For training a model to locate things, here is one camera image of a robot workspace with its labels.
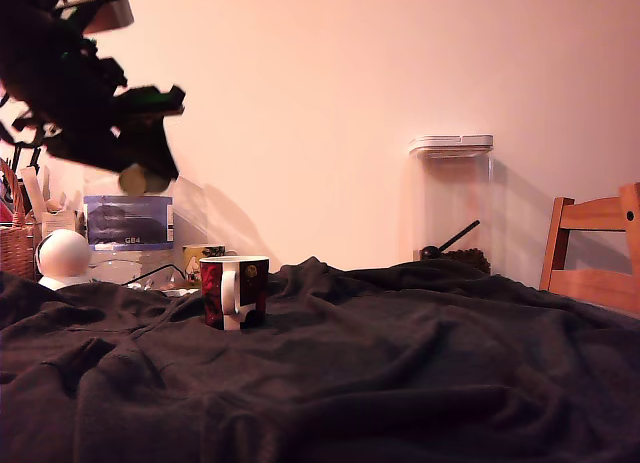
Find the white paper card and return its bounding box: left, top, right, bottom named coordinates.
left=41, top=209, right=77, bottom=240

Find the yellow mug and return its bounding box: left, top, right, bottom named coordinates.
left=181, top=244, right=227, bottom=285

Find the clear jar with white lid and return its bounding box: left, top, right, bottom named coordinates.
left=407, top=133, right=496, bottom=277

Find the small white round camera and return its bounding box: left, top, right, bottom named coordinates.
left=36, top=228, right=94, bottom=292

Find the wooden chair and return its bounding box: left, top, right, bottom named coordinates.
left=538, top=181, right=640, bottom=320

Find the black table cable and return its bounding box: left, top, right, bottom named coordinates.
left=123, top=263, right=187, bottom=289

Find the black scoop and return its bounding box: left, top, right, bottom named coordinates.
left=418, top=219, right=482, bottom=262

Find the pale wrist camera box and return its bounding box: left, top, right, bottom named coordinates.
left=53, top=0, right=136, bottom=35

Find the wicker basket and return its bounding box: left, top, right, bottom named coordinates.
left=0, top=157, right=42, bottom=282

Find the dark table cloth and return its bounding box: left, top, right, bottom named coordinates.
left=0, top=255, right=640, bottom=463

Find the dark red patterned mug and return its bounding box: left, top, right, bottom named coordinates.
left=198, top=254, right=272, bottom=333

